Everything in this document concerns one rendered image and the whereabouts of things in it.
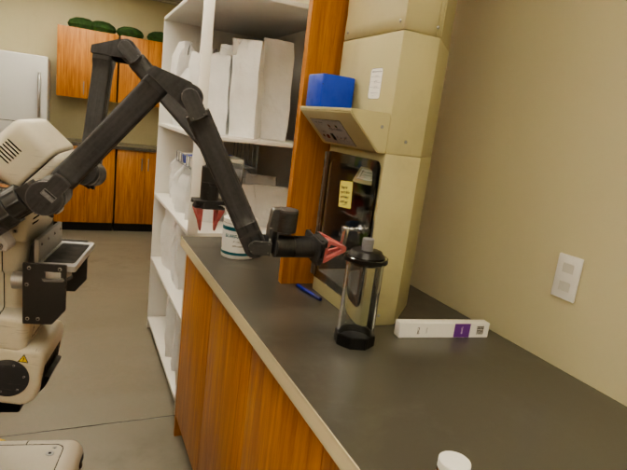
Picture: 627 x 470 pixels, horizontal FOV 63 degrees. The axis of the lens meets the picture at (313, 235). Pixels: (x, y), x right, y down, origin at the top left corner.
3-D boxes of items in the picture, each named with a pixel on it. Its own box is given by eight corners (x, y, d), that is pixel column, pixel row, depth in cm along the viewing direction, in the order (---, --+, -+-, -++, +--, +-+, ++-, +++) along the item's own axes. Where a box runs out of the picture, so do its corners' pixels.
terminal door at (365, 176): (313, 274, 167) (329, 150, 159) (359, 308, 140) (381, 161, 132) (312, 274, 167) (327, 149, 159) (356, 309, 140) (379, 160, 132)
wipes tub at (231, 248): (248, 251, 206) (252, 214, 203) (258, 260, 194) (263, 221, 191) (216, 250, 200) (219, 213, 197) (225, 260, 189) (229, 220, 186)
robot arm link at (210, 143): (174, 92, 122) (174, 92, 112) (198, 84, 122) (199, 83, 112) (245, 252, 136) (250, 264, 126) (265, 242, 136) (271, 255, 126)
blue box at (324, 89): (335, 110, 155) (339, 79, 153) (351, 111, 146) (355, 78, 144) (305, 105, 151) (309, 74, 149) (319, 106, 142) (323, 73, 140)
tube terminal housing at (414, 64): (376, 286, 180) (411, 56, 164) (434, 322, 151) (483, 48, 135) (312, 287, 169) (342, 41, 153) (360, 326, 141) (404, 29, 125)
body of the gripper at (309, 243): (312, 228, 140) (286, 228, 136) (327, 242, 131) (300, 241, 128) (307, 251, 142) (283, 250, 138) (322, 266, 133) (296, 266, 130)
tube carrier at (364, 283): (369, 330, 136) (382, 252, 131) (380, 348, 125) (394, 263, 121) (329, 327, 134) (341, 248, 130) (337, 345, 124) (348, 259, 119)
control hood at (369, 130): (329, 143, 159) (334, 110, 157) (385, 154, 131) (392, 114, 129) (296, 139, 155) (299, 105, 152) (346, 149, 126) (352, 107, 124)
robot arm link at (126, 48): (122, 58, 161) (112, 47, 150) (136, 46, 161) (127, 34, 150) (214, 164, 166) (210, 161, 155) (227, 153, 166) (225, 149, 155)
